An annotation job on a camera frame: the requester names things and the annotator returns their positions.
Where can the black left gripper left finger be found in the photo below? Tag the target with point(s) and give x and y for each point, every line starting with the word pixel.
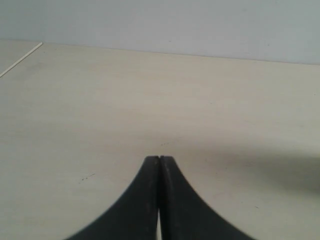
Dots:
pixel 134 215

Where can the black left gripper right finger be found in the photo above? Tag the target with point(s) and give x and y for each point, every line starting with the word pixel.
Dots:
pixel 183 214

